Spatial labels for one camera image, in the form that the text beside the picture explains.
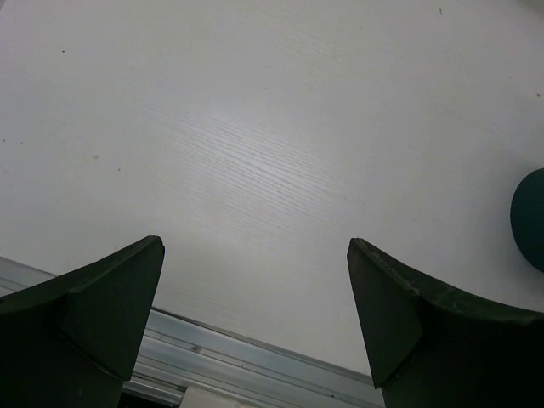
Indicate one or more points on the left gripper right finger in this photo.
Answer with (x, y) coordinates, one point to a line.
(430, 344)

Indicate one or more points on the dark teal plastic bin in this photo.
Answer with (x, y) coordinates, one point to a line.
(526, 218)

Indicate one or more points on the aluminium front frame rail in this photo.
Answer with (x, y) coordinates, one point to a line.
(178, 357)

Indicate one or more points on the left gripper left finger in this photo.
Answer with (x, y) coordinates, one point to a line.
(73, 341)

